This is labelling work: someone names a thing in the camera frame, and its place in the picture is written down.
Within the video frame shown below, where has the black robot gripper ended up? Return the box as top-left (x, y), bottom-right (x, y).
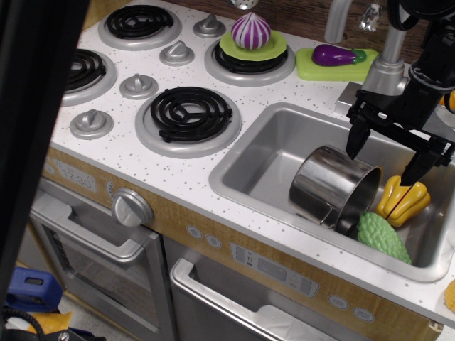
top-left (346, 63), bottom-right (454, 186)

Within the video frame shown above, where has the stainless steel pot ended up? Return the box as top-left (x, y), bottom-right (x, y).
top-left (288, 146), bottom-right (383, 235)

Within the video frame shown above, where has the grey toy sink basin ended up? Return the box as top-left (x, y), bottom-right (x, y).
top-left (209, 103), bottom-right (454, 282)

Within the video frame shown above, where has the yellow toy bell pepper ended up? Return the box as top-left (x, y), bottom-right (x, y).
top-left (375, 175), bottom-right (431, 228)

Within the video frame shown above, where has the silver toy faucet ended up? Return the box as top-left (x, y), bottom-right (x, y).
top-left (324, 1), bottom-right (407, 114)

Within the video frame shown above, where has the green toy bitter gourd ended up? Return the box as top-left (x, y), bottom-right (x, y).
top-left (357, 212), bottom-right (412, 264)

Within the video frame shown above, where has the purple toy eggplant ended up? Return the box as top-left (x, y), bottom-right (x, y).
top-left (311, 44), bottom-right (367, 67)

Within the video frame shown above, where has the light green cutting board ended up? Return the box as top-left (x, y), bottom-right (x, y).
top-left (295, 48), bottom-right (378, 82)

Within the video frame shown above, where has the light green toy plate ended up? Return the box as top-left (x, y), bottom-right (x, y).
top-left (219, 31), bottom-right (287, 62)

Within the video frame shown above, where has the yellow toy corn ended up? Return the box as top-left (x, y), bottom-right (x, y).
top-left (444, 280), bottom-right (455, 313)

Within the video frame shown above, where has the back right black burner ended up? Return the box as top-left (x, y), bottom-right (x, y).
top-left (204, 41), bottom-right (295, 87)

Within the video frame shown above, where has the black burner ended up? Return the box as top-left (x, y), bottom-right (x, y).
top-left (98, 4), bottom-right (182, 51)
top-left (61, 49), bottom-right (117, 107)
top-left (134, 87), bottom-right (242, 159)
top-left (204, 41), bottom-right (295, 87)

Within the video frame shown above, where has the purple white toy onion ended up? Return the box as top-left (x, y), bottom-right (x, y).
top-left (231, 13), bottom-right (271, 50)

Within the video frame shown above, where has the front right black burner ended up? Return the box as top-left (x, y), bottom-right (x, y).
top-left (134, 87), bottom-right (242, 159)

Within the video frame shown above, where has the grey stove knob top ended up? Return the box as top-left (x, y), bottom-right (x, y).
top-left (193, 14), bottom-right (226, 38)

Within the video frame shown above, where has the grey stove knob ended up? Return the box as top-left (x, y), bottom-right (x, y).
top-left (159, 40), bottom-right (195, 67)
top-left (70, 109), bottom-right (114, 140)
top-left (119, 73), bottom-right (159, 100)
top-left (193, 14), bottom-right (226, 38)

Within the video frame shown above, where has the grey stove knob upper middle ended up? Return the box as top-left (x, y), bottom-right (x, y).
top-left (159, 40), bottom-right (195, 67)

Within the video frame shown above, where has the grey toy dishwasher door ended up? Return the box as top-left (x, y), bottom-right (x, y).
top-left (169, 257), bottom-right (388, 341)

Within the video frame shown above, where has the grey stove knob lower middle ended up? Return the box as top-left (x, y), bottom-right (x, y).
top-left (119, 73), bottom-right (159, 100)

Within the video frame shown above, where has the large silver oven dial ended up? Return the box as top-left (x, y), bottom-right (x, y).
top-left (111, 188), bottom-right (154, 228)

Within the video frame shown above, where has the back left black burner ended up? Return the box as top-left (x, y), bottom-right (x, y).
top-left (98, 4), bottom-right (182, 51)

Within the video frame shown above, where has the grey stove knob front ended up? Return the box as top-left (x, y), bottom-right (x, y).
top-left (70, 109), bottom-right (114, 140)

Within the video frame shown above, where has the grey toy oven door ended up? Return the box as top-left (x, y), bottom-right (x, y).
top-left (31, 178), bottom-right (176, 340)

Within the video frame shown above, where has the yellow sponge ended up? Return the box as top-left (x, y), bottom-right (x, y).
top-left (31, 311), bottom-right (73, 335)

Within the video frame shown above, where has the blue clamp tool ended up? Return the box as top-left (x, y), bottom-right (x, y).
top-left (5, 266), bottom-right (63, 313)

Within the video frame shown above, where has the black cable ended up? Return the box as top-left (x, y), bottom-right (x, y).
top-left (0, 307), bottom-right (46, 341)

